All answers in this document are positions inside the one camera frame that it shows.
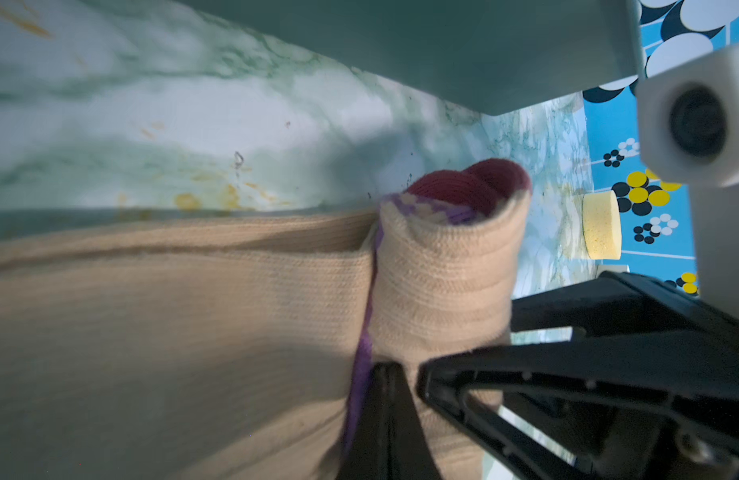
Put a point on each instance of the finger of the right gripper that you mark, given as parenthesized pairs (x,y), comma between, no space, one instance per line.
(659,405)
(619,304)

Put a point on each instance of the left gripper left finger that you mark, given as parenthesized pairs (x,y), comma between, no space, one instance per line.
(368,456)

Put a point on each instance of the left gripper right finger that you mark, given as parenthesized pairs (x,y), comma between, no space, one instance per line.
(409,454)

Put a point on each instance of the beige purple striped sock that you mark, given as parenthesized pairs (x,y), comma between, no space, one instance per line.
(243,348)

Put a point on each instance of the yellow round sponge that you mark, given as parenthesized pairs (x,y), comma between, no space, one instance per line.
(602,226)

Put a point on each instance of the green plastic organizer tray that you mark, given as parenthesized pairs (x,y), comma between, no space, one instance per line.
(489,56)

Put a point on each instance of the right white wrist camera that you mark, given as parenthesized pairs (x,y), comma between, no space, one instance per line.
(689,131)

